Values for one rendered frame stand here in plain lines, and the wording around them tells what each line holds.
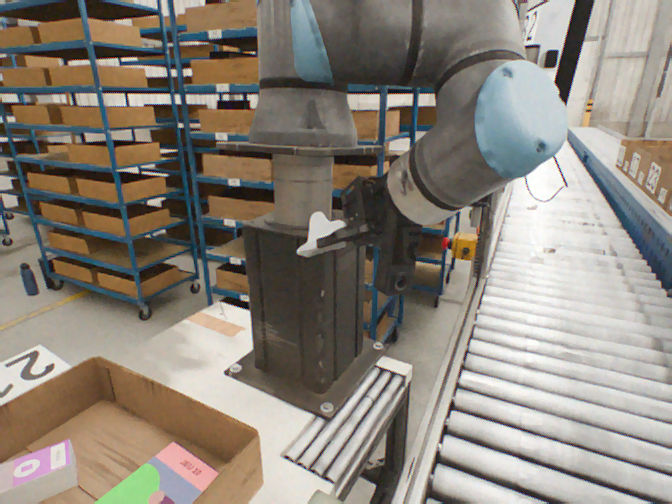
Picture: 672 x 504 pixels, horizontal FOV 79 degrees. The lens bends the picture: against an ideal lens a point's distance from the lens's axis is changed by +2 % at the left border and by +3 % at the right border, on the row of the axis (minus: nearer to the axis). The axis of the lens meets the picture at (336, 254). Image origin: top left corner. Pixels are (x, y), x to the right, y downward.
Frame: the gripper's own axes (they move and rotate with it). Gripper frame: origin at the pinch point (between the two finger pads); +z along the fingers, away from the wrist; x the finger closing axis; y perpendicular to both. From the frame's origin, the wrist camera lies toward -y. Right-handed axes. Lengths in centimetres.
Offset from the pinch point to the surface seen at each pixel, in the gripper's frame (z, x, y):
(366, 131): 56, -52, 68
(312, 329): 12.9, 0.6, -9.6
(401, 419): 24.4, -23.4, -29.4
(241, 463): 5.5, 16.5, -27.1
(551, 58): -7, -66, 51
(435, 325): 136, -138, -1
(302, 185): 2.5, 4.0, 13.7
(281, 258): 10.1, 6.2, 3.0
